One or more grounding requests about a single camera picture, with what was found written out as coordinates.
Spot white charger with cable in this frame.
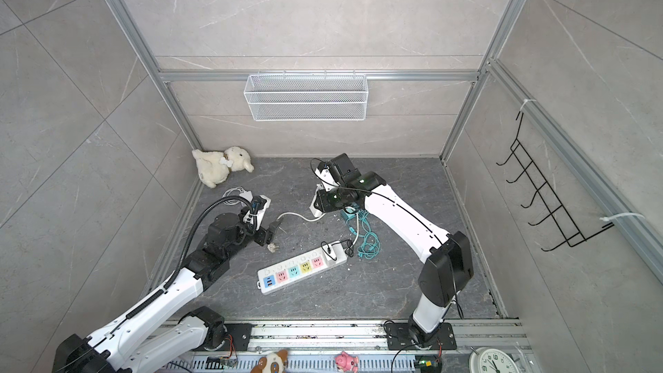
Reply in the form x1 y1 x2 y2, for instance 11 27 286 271
309 186 325 219
223 186 253 207

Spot white power strip cord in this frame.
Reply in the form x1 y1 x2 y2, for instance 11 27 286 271
266 210 325 253

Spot white black-cabled plug adapter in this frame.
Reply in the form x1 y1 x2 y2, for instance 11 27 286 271
320 238 355 262

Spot white power strip colourful sockets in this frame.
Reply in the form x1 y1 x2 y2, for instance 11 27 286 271
257 245 348 295

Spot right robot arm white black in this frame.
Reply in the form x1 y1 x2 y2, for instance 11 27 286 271
310 154 475 348

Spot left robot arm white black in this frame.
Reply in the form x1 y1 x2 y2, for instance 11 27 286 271
52 195 274 372

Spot white plush lamb toy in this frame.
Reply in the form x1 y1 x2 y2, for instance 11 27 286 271
192 146 255 188

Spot brown white plush dog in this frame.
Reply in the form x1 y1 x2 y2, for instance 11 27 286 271
250 349 288 373

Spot pink plush toy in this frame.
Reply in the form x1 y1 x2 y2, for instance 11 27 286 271
334 352 359 373

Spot white alarm clock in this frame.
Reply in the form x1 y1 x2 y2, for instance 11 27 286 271
469 347 520 373

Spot teal tangled cable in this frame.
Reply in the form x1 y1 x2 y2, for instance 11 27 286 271
345 206 382 261

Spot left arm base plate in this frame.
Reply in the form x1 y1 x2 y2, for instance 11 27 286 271
221 323 253 353

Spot white wire mesh basket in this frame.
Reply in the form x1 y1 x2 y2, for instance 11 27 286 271
243 74 369 122

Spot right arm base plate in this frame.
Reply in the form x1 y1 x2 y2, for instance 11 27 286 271
383 321 458 351

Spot black wire hook rack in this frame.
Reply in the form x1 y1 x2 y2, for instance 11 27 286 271
496 112 615 252

